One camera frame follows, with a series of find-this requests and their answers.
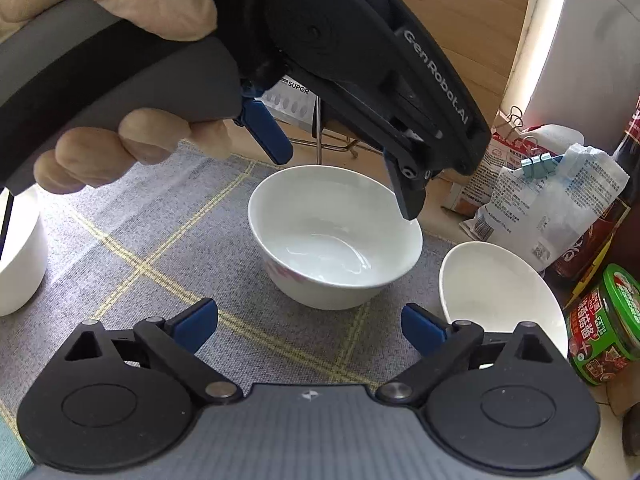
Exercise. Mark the white printed plastic bag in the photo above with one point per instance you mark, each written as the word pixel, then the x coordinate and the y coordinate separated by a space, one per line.
pixel 550 205

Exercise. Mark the red white packet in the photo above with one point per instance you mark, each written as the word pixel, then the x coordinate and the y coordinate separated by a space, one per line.
pixel 500 160

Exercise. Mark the green lid sauce jar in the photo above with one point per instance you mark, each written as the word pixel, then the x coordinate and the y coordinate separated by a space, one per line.
pixel 605 330

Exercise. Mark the grey teal checked dish mat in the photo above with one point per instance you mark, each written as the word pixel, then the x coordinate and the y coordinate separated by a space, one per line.
pixel 150 240

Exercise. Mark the wooden cutting board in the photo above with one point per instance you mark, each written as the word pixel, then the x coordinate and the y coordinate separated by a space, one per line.
pixel 450 10

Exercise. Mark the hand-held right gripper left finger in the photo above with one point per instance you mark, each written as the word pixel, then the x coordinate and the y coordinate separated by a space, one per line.
pixel 197 322

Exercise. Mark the dark soy sauce bottle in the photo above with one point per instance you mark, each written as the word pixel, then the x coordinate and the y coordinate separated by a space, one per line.
pixel 600 240

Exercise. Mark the blue binder clip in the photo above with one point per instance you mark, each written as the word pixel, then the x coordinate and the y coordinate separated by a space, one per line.
pixel 540 166

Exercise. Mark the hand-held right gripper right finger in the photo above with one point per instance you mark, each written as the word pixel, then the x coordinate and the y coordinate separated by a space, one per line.
pixel 425 330

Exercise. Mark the white floral bowl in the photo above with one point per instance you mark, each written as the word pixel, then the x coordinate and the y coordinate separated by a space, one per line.
pixel 22 270
pixel 320 255
pixel 500 300

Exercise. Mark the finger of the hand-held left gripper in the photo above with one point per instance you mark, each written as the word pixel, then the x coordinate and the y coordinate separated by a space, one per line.
pixel 410 195
pixel 267 130

